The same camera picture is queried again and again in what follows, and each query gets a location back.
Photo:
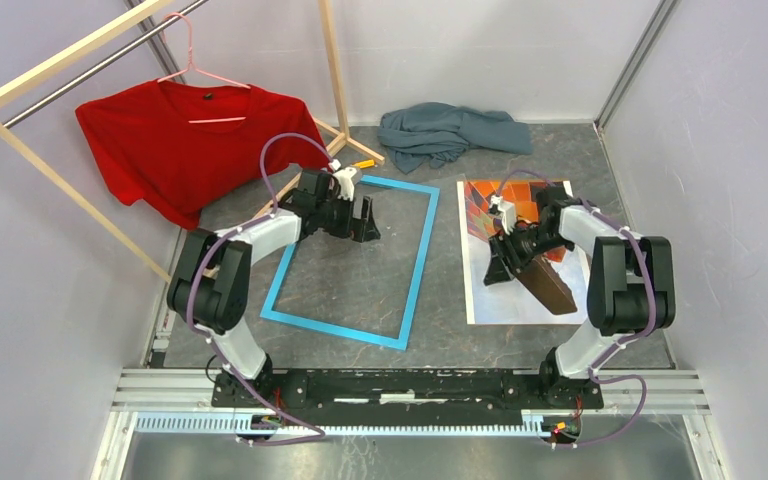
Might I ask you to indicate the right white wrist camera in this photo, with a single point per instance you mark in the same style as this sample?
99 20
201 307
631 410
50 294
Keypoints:
503 214

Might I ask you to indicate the grey-blue crumpled cloth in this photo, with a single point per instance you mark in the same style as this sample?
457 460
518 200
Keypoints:
437 134

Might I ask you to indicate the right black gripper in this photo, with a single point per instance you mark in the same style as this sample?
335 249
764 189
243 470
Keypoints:
498 270

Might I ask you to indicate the hot-air balloon photo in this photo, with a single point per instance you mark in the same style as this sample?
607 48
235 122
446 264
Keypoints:
510 303

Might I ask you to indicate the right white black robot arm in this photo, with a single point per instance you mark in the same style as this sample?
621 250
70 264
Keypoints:
630 292

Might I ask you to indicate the yellow handled screwdriver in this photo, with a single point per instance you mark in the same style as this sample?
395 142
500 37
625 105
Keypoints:
368 163

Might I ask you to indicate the blue picture frame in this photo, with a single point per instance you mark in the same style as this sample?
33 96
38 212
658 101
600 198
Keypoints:
400 342

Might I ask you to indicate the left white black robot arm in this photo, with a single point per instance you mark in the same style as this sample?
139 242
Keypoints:
210 285

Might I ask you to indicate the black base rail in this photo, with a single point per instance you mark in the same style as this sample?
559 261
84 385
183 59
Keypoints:
422 396

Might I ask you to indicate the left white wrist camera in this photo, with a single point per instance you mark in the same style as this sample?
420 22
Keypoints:
346 178

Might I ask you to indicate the red t-shirt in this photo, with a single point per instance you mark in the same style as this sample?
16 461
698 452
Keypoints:
179 147

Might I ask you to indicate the grey slotted cable duct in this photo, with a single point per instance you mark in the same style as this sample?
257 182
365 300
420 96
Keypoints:
255 424

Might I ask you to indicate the wooden clothes rack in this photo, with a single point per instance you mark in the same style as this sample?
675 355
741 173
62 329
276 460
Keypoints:
55 55

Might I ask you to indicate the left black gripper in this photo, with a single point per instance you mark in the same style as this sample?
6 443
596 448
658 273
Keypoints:
360 230

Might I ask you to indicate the aluminium corner profile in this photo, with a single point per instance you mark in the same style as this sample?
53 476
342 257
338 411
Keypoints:
651 33

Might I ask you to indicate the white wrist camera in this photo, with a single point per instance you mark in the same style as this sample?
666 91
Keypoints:
503 214
346 178

